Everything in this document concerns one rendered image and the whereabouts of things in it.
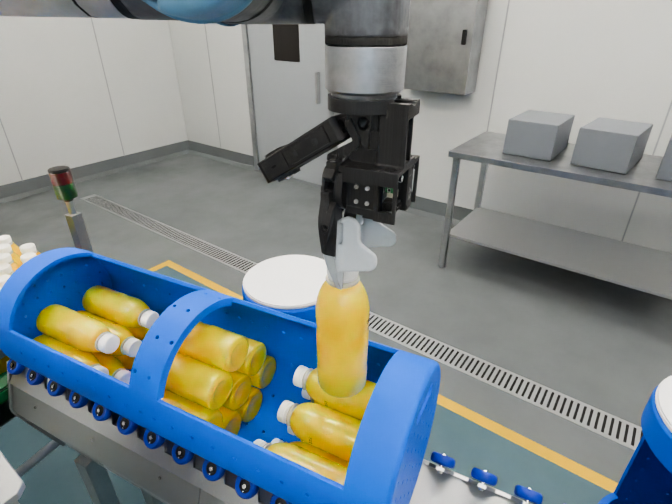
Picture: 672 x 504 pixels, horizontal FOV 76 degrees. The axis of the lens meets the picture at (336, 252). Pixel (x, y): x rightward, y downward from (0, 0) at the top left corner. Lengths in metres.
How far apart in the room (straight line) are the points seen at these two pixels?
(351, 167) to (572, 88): 3.33
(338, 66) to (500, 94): 3.44
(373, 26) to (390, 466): 0.50
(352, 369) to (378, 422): 0.09
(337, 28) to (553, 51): 3.35
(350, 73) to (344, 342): 0.31
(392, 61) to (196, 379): 0.62
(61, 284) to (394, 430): 0.85
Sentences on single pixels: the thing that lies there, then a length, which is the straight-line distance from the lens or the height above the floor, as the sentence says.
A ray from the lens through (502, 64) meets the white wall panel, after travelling 3.81.
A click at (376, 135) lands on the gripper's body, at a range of 0.43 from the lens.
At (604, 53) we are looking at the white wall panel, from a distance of 3.66.
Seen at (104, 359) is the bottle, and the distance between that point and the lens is 1.09.
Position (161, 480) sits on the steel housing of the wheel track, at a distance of 1.04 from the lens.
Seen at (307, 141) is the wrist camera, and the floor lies 1.58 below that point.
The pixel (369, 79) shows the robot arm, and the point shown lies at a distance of 0.40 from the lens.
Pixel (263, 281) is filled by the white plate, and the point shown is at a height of 1.04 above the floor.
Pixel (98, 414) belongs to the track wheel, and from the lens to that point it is 1.09.
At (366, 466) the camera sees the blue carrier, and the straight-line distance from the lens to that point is 0.63.
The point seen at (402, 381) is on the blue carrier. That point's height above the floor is 1.23.
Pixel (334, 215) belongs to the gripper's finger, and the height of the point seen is 1.51.
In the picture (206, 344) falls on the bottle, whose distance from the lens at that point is 0.83.
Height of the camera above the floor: 1.69
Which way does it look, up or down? 29 degrees down
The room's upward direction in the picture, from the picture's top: straight up
